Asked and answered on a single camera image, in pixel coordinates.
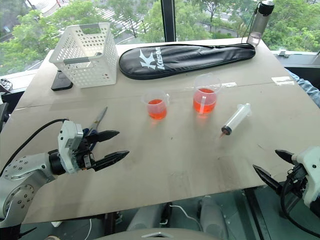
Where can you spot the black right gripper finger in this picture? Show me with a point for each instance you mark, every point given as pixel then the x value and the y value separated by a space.
pixel 285 154
pixel 267 178

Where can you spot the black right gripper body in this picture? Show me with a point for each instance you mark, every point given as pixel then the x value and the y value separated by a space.
pixel 297 180

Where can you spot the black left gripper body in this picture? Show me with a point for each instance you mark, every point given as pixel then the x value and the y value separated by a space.
pixel 83 155

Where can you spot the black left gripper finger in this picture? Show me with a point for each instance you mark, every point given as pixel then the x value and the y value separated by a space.
pixel 106 136
pixel 112 158

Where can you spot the small beaker with orange liquid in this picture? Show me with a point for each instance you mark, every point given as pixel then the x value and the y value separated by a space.
pixel 156 106

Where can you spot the clear plastic syringe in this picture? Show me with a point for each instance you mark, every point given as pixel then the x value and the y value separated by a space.
pixel 235 121

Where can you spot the large beaker with orange liquid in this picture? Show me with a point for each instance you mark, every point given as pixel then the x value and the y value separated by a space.
pixel 205 96

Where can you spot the clear grey water bottle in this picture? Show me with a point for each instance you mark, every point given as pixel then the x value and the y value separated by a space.
pixel 258 23

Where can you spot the silver robot leg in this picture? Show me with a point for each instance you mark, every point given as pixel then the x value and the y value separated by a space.
pixel 147 217
pixel 212 215

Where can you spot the blue denim cloth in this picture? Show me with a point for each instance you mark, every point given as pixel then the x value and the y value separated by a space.
pixel 306 87

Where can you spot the black smartphone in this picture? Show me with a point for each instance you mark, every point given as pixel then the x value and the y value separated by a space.
pixel 60 82

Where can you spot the clear tape strip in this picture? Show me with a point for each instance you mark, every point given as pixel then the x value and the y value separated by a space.
pixel 282 80

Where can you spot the white perforated plastic basket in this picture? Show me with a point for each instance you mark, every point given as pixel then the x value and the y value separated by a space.
pixel 86 56

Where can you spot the black Kason racket bag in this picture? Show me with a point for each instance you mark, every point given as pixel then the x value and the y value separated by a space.
pixel 185 61

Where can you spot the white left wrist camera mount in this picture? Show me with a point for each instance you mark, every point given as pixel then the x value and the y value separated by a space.
pixel 69 143

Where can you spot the black window frame post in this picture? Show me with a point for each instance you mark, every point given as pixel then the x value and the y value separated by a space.
pixel 167 20

